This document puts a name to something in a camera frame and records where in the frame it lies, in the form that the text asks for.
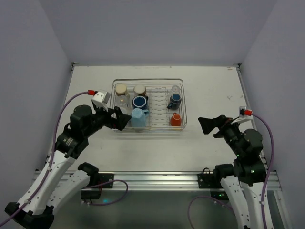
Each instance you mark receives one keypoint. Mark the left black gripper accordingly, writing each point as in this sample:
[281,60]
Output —
[110,118]

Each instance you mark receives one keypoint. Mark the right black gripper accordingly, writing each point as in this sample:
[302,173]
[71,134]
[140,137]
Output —
[220,125]

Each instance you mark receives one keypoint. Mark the light blue mug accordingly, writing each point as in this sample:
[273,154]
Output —
[139,117]

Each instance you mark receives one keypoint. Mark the clear glass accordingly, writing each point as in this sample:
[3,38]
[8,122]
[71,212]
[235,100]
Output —
[122,101]
[175,89]

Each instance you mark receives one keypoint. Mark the large dark blue mug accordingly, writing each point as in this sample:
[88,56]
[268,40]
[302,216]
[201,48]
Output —
[140,102]

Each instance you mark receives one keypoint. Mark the beige brown cup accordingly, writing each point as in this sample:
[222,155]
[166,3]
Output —
[122,91]
[139,90]

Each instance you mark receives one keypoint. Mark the small dark blue cup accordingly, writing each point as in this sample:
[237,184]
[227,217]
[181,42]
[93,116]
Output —
[174,102]

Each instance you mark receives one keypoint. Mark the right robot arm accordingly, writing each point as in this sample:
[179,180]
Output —
[245,180]

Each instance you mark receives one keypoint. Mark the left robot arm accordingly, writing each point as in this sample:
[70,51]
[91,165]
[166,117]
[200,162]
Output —
[37,208]

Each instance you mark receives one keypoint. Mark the orange small cup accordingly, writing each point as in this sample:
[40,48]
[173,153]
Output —
[176,120]

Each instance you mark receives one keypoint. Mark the right black control box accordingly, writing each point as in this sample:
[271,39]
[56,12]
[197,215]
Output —
[220,195]

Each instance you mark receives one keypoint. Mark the black control box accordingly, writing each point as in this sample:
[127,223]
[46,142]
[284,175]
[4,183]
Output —
[90,195]
[220,195]

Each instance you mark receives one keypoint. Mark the left black control box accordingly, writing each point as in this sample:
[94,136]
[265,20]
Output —
[90,195]

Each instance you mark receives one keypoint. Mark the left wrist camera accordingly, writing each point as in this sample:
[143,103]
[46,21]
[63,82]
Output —
[101,98]

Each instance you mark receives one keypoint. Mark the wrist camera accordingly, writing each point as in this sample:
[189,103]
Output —
[245,115]
[101,98]

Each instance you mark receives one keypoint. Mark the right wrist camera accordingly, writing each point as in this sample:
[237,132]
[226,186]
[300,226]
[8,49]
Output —
[245,115]

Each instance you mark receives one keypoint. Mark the wire dish rack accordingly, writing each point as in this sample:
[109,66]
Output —
[158,92]

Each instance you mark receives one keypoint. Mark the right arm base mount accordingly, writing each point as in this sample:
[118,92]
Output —
[206,179]

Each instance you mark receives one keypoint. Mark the aluminium rail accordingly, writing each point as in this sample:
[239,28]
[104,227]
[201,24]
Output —
[165,181]

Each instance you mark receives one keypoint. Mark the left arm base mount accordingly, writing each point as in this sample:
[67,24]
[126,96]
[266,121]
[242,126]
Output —
[105,179]

